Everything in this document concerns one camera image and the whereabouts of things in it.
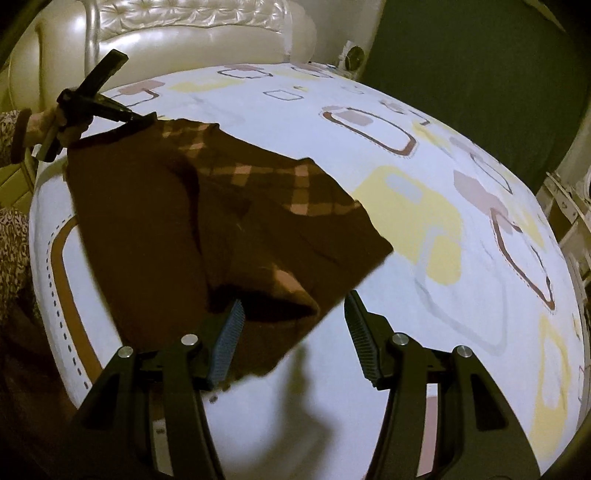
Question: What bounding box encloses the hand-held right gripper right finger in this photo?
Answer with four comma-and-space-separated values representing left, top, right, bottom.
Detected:
344, 290, 541, 480

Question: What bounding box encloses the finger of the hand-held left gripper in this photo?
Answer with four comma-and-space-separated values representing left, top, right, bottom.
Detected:
92, 98, 158, 125
76, 51, 129, 95

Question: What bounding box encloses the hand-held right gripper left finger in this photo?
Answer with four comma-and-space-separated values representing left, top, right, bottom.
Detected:
74, 299, 245, 480

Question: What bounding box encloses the brown plaid sweater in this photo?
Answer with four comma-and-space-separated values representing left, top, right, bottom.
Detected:
65, 113, 394, 384

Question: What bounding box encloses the person's left hand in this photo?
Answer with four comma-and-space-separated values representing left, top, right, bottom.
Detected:
28, 111, 86, 148

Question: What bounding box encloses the cream tufted headboard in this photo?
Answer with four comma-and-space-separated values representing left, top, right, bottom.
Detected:
7, 0, 384, 107

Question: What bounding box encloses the bed with patterned sheet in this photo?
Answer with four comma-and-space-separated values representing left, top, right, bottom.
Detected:
28, 62, 587, 480

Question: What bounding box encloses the person's patterned clothing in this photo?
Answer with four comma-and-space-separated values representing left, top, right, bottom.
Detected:
0, 208, 47, 333

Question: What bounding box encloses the white dressing table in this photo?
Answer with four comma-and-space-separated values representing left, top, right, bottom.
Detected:
540, 168, 591, 333

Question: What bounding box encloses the small round white fan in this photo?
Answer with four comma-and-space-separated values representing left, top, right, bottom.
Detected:
339, 41, 368, 72

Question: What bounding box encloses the green curtain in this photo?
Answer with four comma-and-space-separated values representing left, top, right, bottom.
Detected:
365, 0, 591, 195

